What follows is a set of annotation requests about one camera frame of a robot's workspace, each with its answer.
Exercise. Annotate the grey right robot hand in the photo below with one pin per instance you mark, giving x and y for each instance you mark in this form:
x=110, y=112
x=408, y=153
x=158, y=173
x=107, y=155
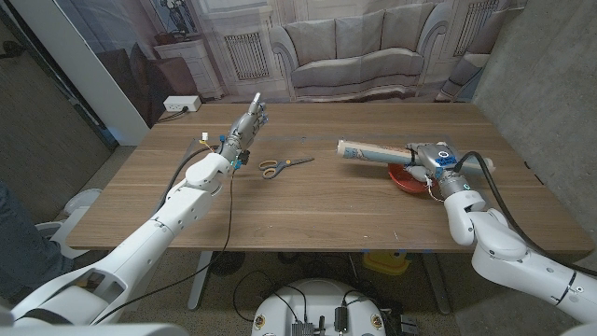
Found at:
x=434, y=156

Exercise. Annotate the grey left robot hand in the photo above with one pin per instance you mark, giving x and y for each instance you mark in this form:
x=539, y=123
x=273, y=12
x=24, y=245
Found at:
x=242, y=133

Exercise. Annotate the black band around map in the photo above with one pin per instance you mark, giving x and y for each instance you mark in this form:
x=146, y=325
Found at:
x=412, y=156

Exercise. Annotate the paper map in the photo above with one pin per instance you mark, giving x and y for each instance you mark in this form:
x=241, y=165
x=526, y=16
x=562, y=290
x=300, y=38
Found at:
x=373, y=151

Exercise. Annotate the white robot base with electronics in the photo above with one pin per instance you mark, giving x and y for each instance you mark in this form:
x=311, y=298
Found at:
x=317, y=298

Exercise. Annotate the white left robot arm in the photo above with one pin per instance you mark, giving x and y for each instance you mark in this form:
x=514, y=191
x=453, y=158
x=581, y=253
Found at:
x=163, y=233

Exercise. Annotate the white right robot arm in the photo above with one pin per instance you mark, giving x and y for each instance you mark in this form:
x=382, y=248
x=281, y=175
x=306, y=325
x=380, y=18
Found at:
x=503, y=252

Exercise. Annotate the red bowl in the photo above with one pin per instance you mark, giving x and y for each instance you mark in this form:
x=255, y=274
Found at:
x=406, y=182

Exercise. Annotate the white power strip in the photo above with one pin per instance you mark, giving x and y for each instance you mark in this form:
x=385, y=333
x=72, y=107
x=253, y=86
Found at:
x=182, y=103

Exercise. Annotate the yellow plastic object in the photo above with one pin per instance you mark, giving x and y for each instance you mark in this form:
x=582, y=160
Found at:
x=384, y=263

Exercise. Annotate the black round floor object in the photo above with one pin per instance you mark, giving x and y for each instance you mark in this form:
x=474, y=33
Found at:
x=227, y=262

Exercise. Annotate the printed living room backdrop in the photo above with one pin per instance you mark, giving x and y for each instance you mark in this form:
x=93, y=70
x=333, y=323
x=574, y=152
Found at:
x=359, y=46

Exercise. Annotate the grey table leg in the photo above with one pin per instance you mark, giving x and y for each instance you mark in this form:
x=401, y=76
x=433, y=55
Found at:
x=438, y=289

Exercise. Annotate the white table leg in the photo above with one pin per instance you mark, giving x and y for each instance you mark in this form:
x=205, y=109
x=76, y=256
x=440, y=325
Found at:
x=199, y=284

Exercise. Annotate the white floor stand base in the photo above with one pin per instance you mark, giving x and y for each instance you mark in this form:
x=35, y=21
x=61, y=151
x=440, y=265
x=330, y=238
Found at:
x=81, y=198

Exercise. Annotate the person leg in jeans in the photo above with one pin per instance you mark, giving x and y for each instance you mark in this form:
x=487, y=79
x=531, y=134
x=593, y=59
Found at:
x=23, y=242

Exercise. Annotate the white robot torso edge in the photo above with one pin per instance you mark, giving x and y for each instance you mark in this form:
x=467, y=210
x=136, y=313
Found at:
x=93, y=330

